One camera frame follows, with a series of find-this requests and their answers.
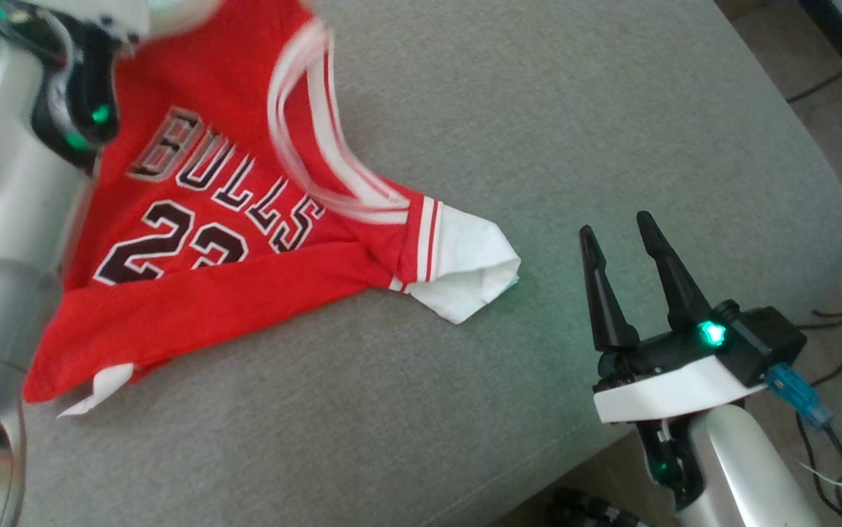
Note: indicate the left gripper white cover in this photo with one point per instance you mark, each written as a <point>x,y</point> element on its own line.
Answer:
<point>135,15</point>

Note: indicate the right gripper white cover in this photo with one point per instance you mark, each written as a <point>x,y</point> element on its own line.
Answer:
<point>670,384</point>

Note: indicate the red Bulls jersey white sleeves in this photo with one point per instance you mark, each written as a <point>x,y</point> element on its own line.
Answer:
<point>209,307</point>

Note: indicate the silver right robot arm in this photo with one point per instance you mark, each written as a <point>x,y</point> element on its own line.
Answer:
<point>736,468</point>

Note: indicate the large grey sofa seat cushion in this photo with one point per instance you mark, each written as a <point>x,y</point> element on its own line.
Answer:
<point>501,146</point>

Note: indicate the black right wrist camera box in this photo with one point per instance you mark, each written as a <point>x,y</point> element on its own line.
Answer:
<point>765,344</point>

